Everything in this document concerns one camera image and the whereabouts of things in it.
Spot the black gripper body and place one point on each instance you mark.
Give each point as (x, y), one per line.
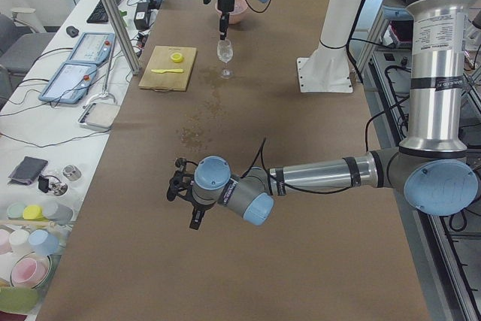
(225, 2)
(200, 206)

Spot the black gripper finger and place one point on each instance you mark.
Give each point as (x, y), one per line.
(171, 193)
(225, 25)
(222, 27)
(177, 179)

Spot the steel cone jigger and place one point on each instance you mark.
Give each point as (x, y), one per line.
(180, 162)

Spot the clear wine glass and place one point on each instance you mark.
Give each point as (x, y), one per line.
(225, 54)

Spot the pink bowl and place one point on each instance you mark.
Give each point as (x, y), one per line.
(240, 11)

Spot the yellow lemon slice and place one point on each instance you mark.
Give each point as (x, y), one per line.
(177, 57)

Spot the bamboo cutting board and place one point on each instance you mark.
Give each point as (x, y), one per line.
(160, 59)

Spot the black power adapter box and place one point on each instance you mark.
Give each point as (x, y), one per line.
(144, 16)

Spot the yellow plastic knife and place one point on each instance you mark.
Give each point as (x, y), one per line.
(168, 71)

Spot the metal tray with white cloth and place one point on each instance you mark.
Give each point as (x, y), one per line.
(98, 116)

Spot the small steel cup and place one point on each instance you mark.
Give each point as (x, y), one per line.
(72, 172)

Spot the grey cup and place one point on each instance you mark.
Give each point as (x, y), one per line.
(57, 212)

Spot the upper teach pendant tablet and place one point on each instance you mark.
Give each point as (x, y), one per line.
(92, 48)

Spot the teach pendant tablet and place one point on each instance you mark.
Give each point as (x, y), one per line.
(92, 48)
(69, 84)

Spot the light blue cup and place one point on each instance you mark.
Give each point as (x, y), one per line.
(43, 243)

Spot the yellow cup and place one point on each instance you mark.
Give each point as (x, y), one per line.
(33, 212)

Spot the lower teach pendant tablet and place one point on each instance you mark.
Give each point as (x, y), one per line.
(69, 84)

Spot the grey folded cloth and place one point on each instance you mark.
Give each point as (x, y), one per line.
(27, 171)

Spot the black computer mouse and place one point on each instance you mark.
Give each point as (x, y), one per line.
(72, 31)

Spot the mint green cup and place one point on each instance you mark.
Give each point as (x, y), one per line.
(15, 211)

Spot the white cup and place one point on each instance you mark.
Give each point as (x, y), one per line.
(19, 241)

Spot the pink cup in bowl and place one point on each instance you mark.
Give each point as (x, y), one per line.
(29, 272)

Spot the pink cup on rack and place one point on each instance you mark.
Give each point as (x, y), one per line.
(5, 245)

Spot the green bowl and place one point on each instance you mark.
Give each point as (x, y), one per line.
(18, 300)

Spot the grey office chair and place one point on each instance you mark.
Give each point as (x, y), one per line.
(21, 44)

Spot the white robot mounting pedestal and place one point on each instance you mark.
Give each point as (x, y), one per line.
(327, 68)

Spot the aluminium frame post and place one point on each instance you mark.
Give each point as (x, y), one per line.
(122, 36)

